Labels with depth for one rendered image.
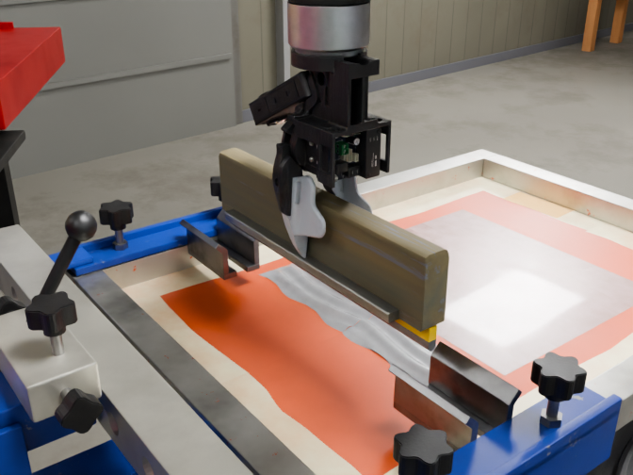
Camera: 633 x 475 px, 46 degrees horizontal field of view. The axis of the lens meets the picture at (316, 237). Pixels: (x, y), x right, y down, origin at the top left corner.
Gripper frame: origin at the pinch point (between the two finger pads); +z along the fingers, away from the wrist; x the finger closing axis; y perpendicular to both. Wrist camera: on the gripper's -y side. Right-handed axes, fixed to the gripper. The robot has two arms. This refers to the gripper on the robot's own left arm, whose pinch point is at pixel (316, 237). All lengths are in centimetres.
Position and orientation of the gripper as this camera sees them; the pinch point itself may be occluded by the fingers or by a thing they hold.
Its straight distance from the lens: 78.5
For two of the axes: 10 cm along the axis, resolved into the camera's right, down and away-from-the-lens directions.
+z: 0.0, 9.1, 4.2
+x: 8.0, -2.6, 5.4
